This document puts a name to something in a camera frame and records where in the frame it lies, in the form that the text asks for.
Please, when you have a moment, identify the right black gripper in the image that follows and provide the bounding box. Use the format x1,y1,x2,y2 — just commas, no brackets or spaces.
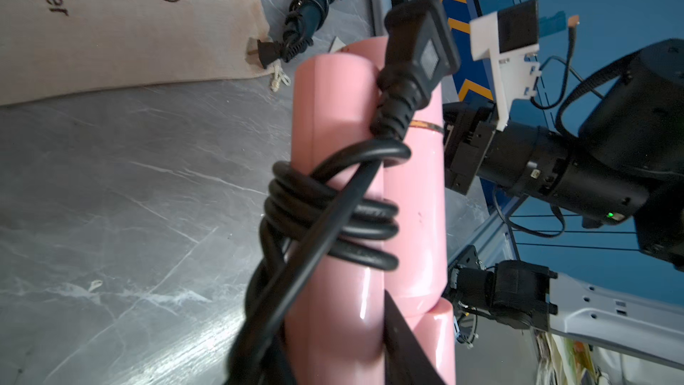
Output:
443,103,496,195

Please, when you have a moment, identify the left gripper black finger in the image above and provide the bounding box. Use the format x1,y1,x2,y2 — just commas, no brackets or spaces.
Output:
383,291,445,385

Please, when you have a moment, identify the pink hair dryer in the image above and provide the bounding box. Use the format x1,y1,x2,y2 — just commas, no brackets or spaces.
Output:
223,0,461,385

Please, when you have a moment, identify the black hair dryer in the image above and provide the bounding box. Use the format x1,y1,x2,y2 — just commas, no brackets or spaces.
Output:
246,0,337,69

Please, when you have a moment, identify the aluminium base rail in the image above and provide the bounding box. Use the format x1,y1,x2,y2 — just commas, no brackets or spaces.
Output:
443,188,519,299

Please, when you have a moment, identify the beige printed drawstring pouch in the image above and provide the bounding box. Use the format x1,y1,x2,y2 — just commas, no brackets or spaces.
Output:
1,0,280,105

